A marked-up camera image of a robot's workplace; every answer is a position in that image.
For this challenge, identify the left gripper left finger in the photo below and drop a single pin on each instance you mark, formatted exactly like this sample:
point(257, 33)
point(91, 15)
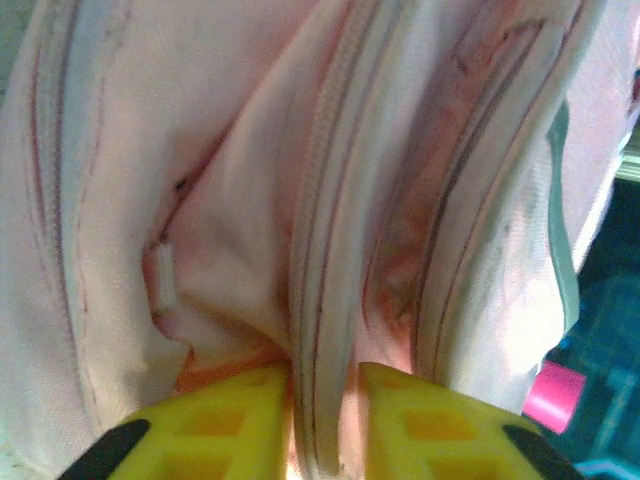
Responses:
point(260, 400)

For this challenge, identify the pink plastic goblet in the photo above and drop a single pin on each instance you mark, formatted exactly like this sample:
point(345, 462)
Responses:
point(552, 397)

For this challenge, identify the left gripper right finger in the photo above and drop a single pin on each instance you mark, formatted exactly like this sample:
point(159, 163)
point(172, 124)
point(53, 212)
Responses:
point(390, 400)

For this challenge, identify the pink backpack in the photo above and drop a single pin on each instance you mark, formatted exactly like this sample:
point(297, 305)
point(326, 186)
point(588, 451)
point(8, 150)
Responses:
point(200, 150)

